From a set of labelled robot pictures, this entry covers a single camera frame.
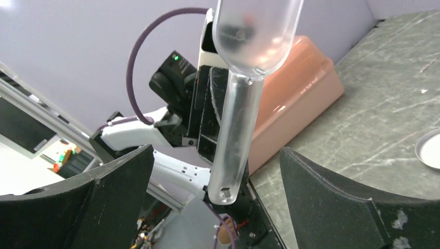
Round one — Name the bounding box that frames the clear plastic scoop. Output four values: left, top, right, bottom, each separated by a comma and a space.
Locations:
208, 0, 303, 205

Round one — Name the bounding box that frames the white jar lid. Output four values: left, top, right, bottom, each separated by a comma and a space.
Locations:
415, 129, 439, 172

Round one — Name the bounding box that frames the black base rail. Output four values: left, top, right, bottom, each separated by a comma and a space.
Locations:
202, 172, 287, 249

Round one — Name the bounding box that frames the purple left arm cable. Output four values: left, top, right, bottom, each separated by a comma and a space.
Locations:
96, 7, 210, 133

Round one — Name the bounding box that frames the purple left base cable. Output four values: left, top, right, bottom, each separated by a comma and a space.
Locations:
204, 202, 238, 249

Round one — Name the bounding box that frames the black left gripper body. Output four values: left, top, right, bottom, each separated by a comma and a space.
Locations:
187, 65, 229, 164

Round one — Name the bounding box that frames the aluminium frame rail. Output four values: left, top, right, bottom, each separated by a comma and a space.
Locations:
1, 79, 187, 212

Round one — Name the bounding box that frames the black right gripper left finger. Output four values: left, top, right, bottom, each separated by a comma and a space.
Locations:
1, 145, 154, 248

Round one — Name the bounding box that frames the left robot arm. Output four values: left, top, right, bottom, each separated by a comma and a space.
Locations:
89, 51, 228, 163

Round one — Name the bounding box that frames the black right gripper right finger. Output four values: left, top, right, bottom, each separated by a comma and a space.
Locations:
279, 147, 439, 248

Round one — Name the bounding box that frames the pink plastic storage box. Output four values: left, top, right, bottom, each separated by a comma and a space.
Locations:
249, 36, 345, 174

